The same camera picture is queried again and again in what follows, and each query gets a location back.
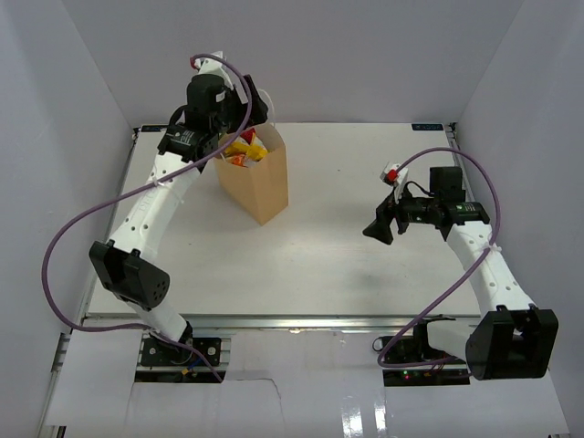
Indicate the white front cover sheet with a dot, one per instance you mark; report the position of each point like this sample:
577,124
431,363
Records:
279,384

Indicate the brown paper bag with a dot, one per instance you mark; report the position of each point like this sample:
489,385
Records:
263,189

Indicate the yellow snack bar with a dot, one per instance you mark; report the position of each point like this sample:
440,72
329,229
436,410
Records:
247,146

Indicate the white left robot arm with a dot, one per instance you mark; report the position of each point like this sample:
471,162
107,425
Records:
125,263

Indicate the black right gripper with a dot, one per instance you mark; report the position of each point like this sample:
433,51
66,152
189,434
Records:
386,213

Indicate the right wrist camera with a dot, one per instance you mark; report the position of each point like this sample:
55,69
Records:
396,176

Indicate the orange snack packet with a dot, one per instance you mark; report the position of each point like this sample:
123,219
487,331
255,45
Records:
241,160

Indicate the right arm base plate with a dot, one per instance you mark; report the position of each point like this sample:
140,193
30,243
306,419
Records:
417,367

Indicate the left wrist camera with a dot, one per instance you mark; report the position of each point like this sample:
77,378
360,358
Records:
207,65

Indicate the aluminium front rail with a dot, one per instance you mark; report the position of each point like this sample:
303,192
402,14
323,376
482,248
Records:
201,322

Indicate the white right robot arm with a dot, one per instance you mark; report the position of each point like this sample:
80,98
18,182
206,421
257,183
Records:
514,338

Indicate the blue corner marker tag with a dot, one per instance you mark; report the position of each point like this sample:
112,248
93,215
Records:
427,126

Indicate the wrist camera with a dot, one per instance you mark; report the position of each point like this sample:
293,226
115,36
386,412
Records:
396,176
207,65

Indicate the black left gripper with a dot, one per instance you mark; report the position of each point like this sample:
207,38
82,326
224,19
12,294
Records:
259,109

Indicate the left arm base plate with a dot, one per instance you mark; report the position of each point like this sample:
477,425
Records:
161,363

